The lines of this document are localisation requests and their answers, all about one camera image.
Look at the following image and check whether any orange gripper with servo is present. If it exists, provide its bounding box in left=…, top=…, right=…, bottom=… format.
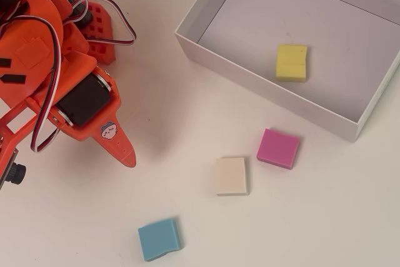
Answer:
left=26, top=54, right=137, bottom=168

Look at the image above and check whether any yellow foam cuboid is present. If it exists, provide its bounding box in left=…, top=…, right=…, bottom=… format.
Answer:
left=275, top=44, right=308, bottom=83

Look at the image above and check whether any orange robot base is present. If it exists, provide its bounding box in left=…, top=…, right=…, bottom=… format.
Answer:
left=67, top=0, right=118, bottom=66

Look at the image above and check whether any blue foam cuboid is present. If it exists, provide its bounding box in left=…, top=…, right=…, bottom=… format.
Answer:
left=137, top=216, right=184, bottom=262

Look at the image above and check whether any cream foam cuboid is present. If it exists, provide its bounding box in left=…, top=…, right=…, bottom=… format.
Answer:
left=214, top=156, right=251, bottom=197

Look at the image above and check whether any pink foam cuboid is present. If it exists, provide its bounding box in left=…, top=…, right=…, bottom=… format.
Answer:
left=256, top=128, right=300, bottom=171

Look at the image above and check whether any white cardboard bin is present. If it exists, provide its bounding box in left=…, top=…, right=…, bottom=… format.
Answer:
left=174, top=0, right=400, bottom=143

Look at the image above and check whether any wrist camera on orange bracket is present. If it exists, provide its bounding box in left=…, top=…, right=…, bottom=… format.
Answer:
left=0, top=104, right=28, bottom=191

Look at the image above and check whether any red white black servo cable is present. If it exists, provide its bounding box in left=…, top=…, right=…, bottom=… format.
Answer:
left=31, top=0, right=138, bottom=48
left=0, top=16, right=66, bottom=154

